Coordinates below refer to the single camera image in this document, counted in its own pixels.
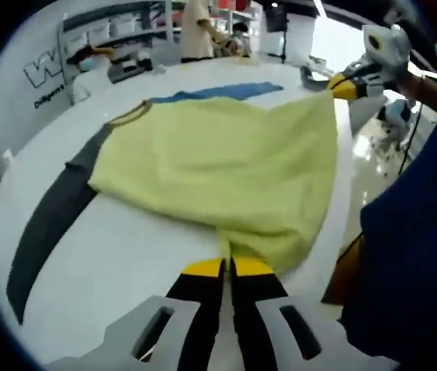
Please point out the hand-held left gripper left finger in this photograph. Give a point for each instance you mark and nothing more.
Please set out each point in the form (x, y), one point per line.
(187, 320)

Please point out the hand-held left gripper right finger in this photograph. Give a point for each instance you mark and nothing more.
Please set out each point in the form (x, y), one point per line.
(264, 320)

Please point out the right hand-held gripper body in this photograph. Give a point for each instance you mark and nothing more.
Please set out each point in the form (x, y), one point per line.
(384, 58)

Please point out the yellow grey blue garment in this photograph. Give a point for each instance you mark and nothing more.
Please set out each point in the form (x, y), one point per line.
(218, 162)

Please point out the person's right hand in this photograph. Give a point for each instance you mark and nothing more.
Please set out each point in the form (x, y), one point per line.
(419, 87)

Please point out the grey curved object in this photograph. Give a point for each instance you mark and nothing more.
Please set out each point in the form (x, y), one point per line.
(315, 77)

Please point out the person's blue clothing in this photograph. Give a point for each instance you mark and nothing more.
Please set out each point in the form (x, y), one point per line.
(415, 251)

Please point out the grey metal shelf rack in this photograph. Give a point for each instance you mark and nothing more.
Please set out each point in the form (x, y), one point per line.
(117, 27)

